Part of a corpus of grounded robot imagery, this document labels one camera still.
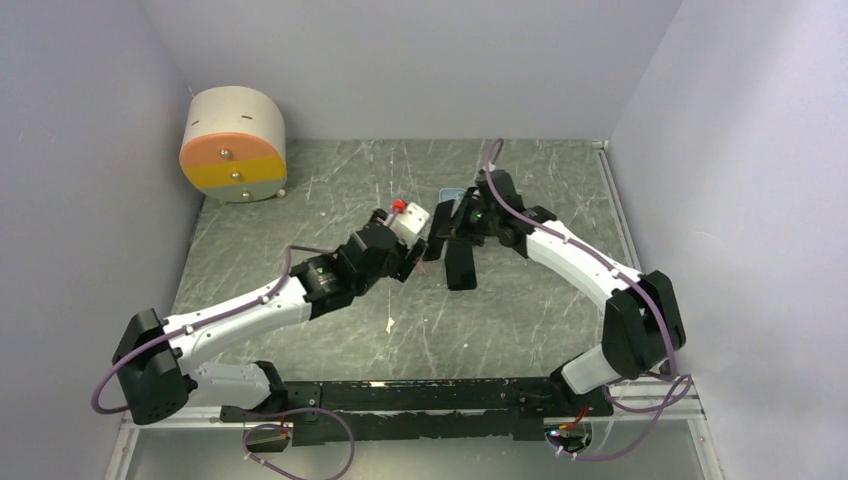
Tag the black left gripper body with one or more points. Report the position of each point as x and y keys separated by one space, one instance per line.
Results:
x=397 y=265

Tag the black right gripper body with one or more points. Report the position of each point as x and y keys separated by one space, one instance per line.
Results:
x=477 y=221

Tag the black phone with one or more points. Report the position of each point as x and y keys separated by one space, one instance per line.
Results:
x=418 y=252

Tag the light blue phone case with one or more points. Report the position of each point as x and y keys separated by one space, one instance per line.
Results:
x=451 y=194

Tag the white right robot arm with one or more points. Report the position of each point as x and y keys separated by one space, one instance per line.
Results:
x=641 y=325

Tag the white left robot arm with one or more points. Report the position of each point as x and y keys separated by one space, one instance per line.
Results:
x=160 y=362

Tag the round drawer cabinet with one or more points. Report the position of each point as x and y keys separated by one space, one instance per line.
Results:
x=234 y=145

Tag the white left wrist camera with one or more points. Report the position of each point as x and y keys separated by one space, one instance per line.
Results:
x=407 y=221

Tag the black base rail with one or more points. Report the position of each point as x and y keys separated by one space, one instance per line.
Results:
x=520 y=408

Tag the aluminium frame rail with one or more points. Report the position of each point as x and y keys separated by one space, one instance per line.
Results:
x=630 y=252

